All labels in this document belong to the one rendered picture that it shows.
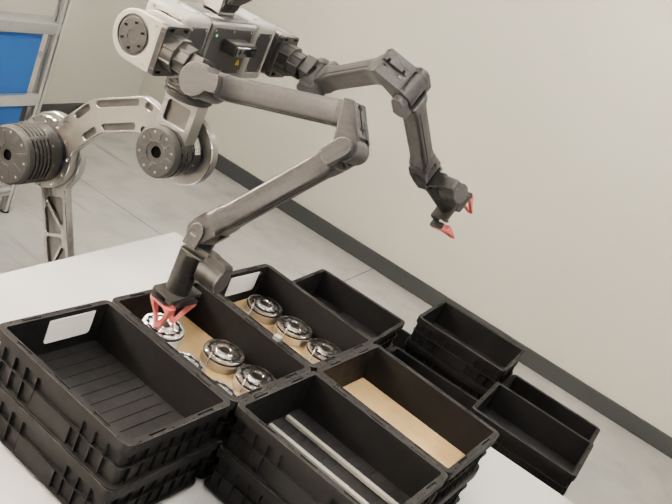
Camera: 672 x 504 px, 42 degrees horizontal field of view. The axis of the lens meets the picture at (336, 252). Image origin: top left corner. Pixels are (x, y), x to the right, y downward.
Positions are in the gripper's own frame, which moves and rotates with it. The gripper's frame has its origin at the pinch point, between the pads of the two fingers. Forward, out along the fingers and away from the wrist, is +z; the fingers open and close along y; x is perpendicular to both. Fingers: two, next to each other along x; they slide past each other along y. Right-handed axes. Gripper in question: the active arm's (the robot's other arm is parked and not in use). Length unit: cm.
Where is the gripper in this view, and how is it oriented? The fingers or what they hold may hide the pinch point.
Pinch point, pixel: (165, 321)
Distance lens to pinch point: 205.9
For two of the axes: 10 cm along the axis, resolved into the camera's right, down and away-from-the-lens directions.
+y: 5.3, -1.4, 8.3
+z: -3.9, 8.3, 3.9
